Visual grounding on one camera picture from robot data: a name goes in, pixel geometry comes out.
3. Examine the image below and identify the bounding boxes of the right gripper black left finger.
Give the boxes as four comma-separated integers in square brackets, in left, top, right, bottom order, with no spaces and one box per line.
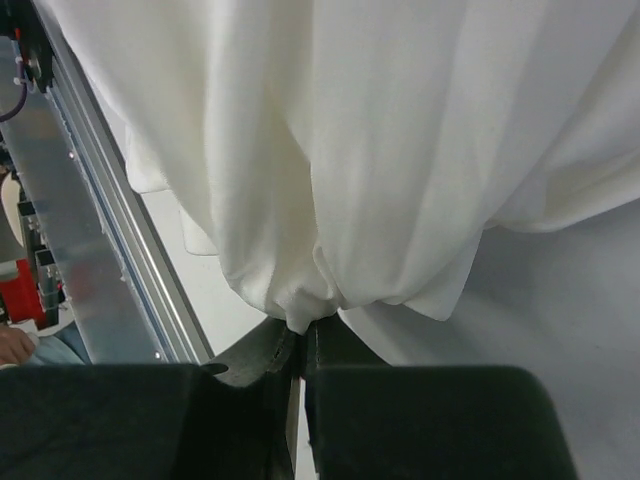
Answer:
[1,319,298,479]

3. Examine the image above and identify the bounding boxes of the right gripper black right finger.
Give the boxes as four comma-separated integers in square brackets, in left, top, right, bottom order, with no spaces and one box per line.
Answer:
[304,316,577,479]

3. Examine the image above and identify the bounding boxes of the white cloth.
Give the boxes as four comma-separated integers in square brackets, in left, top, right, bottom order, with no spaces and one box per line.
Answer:
[45,1,639,332]

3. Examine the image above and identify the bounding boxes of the person's bare hand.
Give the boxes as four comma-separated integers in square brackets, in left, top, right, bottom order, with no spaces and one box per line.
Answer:
[0,325,36,366]

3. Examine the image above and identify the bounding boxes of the red box under table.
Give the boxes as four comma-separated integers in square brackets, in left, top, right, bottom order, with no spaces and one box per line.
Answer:
[1,259,45,323]

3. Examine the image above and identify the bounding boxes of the aluminium frame rail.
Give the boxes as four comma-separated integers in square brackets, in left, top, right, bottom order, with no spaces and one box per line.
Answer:
[1,20,213,363]

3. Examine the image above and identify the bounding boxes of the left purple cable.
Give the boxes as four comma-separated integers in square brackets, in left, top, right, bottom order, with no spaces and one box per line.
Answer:
[0,54,36,124]

